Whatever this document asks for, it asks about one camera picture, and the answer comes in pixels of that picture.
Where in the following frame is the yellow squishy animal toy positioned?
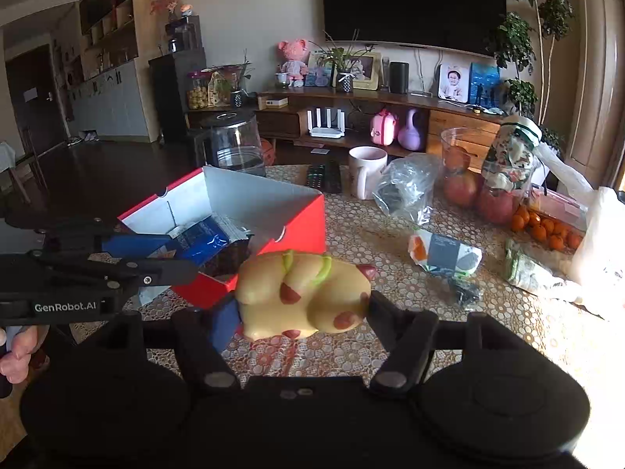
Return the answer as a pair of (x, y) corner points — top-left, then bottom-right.
(234, 250), (377, 341)

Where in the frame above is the blue white cracker packet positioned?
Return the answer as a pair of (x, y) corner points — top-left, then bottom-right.
(159, 214), (252, 266)

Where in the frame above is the person's left hand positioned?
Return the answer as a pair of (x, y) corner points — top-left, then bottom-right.
(1, 325), (49, 384)

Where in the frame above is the blue grey wrapped package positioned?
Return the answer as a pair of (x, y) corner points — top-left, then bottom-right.
(408, 230), (483, 277)

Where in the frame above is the small black packet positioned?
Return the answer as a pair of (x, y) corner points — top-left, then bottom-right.
(448, 278), (482, 311)

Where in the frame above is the red white cardboard box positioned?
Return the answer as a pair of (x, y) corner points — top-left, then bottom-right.
(103, 166), (326, 307)

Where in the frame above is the clear crumpled plastic bag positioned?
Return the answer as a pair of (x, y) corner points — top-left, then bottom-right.
(373, 152), (442, 227)

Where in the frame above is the black remote control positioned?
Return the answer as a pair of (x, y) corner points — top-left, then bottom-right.
(324, 160), (343, 194)
(305, 164), (325, 192)

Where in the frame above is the glass electric kettle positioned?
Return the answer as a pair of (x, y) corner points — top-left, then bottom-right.
(189, 109), (266, 177)

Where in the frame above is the green white cloth bag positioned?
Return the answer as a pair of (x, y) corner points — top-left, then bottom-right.
(503, 238), (583, 305)

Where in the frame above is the clear plastic fruit bowl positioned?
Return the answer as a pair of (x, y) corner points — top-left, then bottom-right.
(441, 122), (541, 226)

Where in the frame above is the pink white mug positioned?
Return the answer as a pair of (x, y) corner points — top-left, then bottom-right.
(348, 146), (388, 200)

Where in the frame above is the orange basketball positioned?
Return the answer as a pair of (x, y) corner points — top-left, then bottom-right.
(261, 139), (275, 166)

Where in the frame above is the jar of yellow snacks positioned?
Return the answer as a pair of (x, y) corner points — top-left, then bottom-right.
(186, 70), (214, 110)

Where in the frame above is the purple gourd vase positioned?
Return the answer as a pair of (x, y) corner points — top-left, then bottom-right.
(397, 108), (428, 151)

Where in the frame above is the pile of tangerines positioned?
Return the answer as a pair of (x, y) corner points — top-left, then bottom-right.
(509, 206), (585, 254)

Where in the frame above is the pink toy bag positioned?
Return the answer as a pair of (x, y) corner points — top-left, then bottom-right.
(370, 109), (397, 146)

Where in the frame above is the floral paper cup stack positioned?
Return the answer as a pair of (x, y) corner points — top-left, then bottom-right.
(481, 115), (542, 192)

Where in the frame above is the white wifi router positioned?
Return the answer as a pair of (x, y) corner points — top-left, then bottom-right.
(306, 107), (345, 140)

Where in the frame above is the wooden tv cabinet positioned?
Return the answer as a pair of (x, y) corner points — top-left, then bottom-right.
(184, 86), (519, 158)

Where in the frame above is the white plastic shopping bag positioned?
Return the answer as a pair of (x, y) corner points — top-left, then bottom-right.
(534, 143), (624, 322)

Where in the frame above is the black cylinder speaker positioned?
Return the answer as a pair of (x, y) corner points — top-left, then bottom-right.
(389, 61), (410, 94)

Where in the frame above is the pink pig plush toy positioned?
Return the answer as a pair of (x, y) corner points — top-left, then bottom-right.
(278, 38), (308, 88)

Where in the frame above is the baby portrait photo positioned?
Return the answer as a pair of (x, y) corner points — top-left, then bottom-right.
(437, 64), (469, 104)

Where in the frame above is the blue picture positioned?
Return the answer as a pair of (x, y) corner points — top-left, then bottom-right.
(468, 63), (500, 108)

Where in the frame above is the small potted plant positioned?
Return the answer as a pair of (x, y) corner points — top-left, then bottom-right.
(314, 30), (374, 94)

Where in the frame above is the potted green tree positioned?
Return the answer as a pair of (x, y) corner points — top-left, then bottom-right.
(491, 0), (574, 146)

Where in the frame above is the black television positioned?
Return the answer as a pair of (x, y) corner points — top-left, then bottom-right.
(323, 0), (506, 56)

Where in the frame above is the framed photo yellow frame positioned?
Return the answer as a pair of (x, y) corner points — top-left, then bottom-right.
(334, 52), (381, 92)

